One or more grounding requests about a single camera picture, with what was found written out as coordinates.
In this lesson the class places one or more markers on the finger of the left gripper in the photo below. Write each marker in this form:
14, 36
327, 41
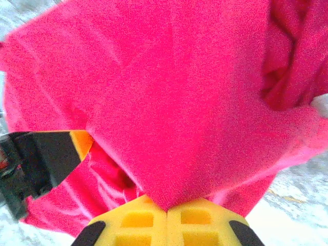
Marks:
51, 156

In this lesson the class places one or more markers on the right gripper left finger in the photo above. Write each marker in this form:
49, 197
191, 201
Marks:
138, 225

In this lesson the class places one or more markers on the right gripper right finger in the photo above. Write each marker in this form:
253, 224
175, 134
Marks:
200, 225

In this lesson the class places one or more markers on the red t-shirt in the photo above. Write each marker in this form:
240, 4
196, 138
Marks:
164, 102

